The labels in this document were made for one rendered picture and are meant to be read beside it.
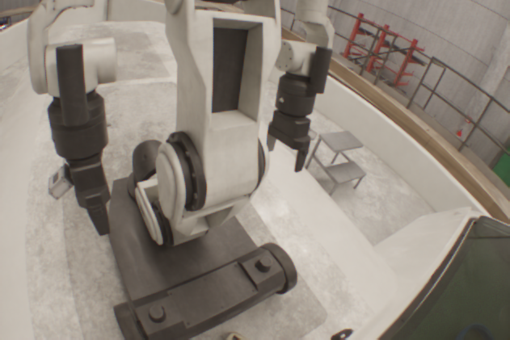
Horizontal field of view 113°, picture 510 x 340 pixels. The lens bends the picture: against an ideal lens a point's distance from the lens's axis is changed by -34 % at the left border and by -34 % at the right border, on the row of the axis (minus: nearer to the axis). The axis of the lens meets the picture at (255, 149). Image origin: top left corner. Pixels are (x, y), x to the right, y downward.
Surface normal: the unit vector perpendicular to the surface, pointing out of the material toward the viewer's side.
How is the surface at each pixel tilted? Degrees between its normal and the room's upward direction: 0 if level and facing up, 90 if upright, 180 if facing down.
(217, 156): 66
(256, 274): 0
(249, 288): 0
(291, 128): 90
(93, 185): 79
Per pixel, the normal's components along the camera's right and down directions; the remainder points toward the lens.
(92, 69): 0.59, 0.45
